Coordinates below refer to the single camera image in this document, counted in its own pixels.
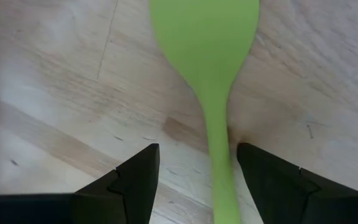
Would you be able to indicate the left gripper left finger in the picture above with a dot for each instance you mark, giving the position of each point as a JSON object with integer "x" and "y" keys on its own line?
{"x": 135, "y": 193}

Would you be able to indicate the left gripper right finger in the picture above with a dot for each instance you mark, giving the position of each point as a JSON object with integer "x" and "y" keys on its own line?
{"x": 284, "y": 196}

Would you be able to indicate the green silicone spoon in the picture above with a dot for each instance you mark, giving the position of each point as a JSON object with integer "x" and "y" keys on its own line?
{"x": 207, "y": 46}

